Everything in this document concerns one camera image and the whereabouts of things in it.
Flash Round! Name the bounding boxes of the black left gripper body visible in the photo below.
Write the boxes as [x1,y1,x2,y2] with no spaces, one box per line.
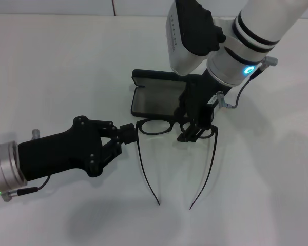
[17,115,105,182]

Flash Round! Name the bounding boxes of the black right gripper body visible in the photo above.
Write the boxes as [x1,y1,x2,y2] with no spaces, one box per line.
[185,70,234,127]

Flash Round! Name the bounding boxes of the black thin-framed glasses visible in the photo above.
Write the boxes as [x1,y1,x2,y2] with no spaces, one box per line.
[134,117,219,211]

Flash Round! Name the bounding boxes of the black glasses case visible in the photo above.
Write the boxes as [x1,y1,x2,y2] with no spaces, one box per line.
[130,69,217,124]

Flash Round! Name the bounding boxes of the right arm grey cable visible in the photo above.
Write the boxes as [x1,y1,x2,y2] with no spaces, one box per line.
[216,55,280,110]

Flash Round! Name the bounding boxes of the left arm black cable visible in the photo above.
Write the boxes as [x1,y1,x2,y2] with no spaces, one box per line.
[0,175,51,203]

